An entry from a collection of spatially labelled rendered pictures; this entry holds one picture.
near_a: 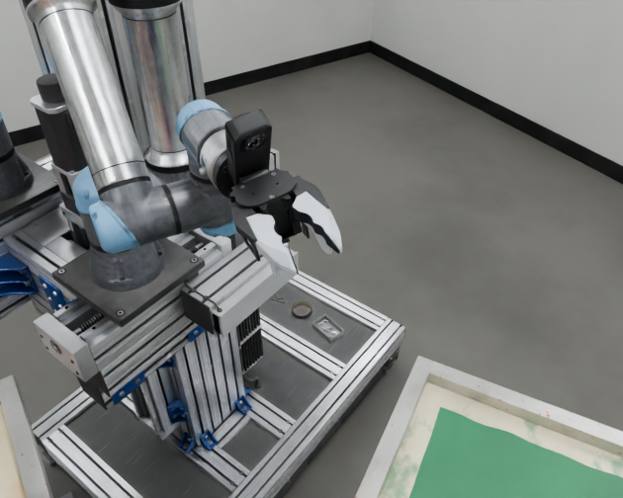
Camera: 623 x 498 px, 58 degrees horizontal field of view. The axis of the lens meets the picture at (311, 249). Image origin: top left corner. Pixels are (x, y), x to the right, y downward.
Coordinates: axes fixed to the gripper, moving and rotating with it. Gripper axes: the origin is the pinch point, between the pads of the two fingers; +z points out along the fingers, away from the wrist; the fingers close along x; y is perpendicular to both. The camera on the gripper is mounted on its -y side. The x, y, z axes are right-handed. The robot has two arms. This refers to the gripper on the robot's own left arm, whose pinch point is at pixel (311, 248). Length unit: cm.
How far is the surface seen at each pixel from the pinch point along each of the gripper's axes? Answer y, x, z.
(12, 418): 62, 54, -51
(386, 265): 183, -98, -140
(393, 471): 74, -11, -4
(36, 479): 62, 51, -35
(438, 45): 173, -266, -312
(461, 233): 190, -151, -142
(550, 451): 79, -43, 8
